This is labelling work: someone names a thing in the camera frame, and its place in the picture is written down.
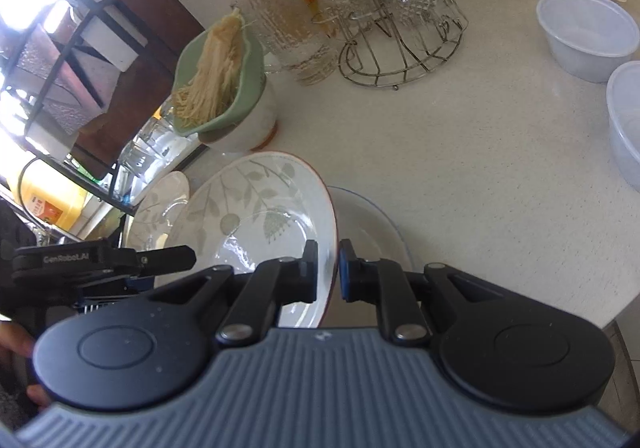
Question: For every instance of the large leaf-patterned white plate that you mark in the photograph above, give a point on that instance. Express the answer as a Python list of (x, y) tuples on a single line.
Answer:
[(250, 208)]

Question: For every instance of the red-lidded textured glass jar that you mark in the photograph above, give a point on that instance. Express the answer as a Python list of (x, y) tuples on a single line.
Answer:
[(290, 13)]

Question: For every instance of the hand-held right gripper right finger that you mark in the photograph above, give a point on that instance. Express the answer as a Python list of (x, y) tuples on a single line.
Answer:
[(345, 273)]

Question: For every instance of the translucent plastic bowl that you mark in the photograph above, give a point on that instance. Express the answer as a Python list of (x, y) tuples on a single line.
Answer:
[(585, 33), (627, 123)]

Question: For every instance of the clear glass plate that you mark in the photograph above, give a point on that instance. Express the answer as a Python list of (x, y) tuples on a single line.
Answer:
[(370, 228)]

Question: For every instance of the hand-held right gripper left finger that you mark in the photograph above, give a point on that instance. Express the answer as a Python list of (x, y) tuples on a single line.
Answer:
[(311, 273)]

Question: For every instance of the yellow plastic bottle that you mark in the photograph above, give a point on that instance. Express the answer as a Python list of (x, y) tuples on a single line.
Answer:
[(50, 193)]

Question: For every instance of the dark wooden cutting board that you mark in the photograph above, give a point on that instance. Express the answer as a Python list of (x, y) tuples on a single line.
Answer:
[(145, 28)]

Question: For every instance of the white bowl under colander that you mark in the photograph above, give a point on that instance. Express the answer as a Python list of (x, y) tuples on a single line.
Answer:
[(255, 123)]

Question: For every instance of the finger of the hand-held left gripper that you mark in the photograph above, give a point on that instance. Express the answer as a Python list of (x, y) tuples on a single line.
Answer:
[(167, 259)]

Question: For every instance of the clear glass mug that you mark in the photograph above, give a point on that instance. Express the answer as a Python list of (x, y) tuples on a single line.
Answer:
[(155, 153)]

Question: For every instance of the person's left hand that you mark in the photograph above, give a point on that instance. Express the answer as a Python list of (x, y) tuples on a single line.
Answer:
[(15, 338)]

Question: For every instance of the green colander with noodles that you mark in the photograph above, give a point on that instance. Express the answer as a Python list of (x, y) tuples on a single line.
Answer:
[(215, 78)]

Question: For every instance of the black metal rack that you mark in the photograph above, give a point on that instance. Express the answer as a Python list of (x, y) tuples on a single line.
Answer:
[(65, 68)]

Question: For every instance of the small leaf-patterned white plate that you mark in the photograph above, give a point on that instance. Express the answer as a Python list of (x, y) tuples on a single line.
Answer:
[(155, 213)]

